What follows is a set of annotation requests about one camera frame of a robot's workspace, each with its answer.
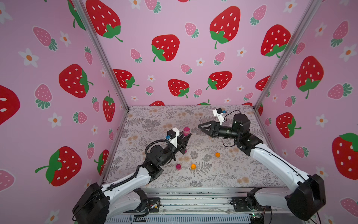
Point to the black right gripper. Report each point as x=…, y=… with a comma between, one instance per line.
x=213, y=130

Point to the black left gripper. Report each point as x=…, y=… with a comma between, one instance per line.
x=181, y=147

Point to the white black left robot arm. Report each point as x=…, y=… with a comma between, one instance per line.
x=99, y=203

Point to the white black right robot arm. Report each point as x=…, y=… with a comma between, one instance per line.
x=303, y=195

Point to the aluminium front base rails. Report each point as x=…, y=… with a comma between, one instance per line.
x=203, y=206

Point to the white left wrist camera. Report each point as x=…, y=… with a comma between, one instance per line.
x=172, y=136

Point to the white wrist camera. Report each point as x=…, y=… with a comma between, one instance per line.
x=172, y=136
x=218, y=114

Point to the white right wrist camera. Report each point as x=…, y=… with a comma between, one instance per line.
x=218, y=114

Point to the aluminium right table edge rail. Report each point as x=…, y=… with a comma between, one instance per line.
x=272, y=145

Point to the aluminium table edge rail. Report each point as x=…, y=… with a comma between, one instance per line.
x=113, y=150
x=272, y=145

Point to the aluminium left table edge rail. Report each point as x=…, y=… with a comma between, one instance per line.
x=113, y=150

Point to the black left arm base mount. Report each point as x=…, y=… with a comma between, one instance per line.
x=147, y=204

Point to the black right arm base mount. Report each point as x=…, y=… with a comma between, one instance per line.
x=249, y=203

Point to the aluminium right rear corner post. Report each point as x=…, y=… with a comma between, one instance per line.
x=300, y=29

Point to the aluminium corner post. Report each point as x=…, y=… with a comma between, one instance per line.
x=300, y=29
x=99, y=49

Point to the aluminium left rear corner post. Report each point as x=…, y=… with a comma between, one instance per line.
x=99, y=49

